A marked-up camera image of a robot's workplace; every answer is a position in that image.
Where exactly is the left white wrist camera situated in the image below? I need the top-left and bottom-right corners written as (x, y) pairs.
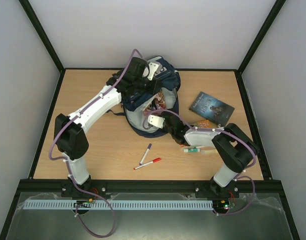
top-left (142, 61), bottom-right (162, 81)

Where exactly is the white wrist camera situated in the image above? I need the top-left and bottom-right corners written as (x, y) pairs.
top-left (147, 114), bottom-right (164, 129)
top-left (142, 61), bottom-right (162, 81)

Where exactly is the red capped marker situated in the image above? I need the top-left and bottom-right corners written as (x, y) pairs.
top-left (133, 157), bottom-right (162, 170)

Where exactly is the grey slotted cable duct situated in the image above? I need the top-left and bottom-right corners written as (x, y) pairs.
top-left (23, 199), bottom-right (213, 211)

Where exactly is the pink Taming of Shrew book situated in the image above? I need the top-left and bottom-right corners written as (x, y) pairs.
top-left (143, 90), bottom-right (167, 116)

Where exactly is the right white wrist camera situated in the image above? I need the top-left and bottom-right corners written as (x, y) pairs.
top-left (147, 114), bottom-right (164, 129)

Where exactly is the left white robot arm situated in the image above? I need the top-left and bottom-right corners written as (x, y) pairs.
top-left (48, 56), bottom-right (163, 198)

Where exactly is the purple capped marker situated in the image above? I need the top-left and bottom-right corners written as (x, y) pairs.
top-left (139, 143), bottom-right (152, 166)

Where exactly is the yellow capped glue stick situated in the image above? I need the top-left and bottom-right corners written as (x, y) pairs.
top-left (200, 149), bottom-right (218, 155)

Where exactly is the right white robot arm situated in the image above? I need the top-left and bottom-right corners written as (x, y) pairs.
top-left (161, 110), bottom-right (260, 197)

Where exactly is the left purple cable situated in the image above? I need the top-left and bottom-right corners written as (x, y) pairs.
top-left (48, 48), bottom-right (116, 237)

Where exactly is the orange Treehouse book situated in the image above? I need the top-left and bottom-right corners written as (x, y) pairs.
top-left (180, 120), bottom-right (212, 149)

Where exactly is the green white glue stick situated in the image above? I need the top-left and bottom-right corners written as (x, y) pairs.
top-left (183, 148), bottom-right (201, 153)

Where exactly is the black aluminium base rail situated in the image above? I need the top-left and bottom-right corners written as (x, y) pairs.
top-left (16, 179), bottom-right (285, 200)

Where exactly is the dark blue fantasy book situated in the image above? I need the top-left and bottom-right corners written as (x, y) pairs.
top-left (189, 91), bottom-right (235, 127)

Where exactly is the navy blue student backpack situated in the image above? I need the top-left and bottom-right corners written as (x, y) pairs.
top-left (106, 56), bottom-right (181, 138)

